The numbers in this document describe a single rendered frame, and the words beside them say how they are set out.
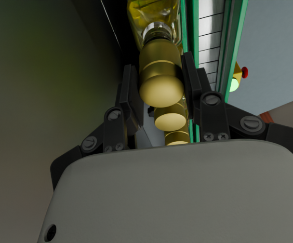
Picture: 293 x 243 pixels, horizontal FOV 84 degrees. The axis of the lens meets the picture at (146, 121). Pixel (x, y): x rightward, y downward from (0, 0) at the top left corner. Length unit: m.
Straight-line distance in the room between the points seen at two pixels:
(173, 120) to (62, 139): 0.12
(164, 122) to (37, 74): 0.13
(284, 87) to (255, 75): 0.22
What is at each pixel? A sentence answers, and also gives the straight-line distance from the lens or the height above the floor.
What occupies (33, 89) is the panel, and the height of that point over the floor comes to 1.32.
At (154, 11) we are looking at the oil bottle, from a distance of 0.18.
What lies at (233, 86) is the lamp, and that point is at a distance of 0.61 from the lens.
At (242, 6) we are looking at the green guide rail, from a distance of 0.35.
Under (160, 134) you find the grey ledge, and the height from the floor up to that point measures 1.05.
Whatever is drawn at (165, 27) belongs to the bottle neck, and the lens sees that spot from 0.18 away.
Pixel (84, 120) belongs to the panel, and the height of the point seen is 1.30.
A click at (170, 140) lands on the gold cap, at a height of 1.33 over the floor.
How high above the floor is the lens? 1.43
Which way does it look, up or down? 36 degrees down
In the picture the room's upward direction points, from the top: 180 degrees counter-clockwise
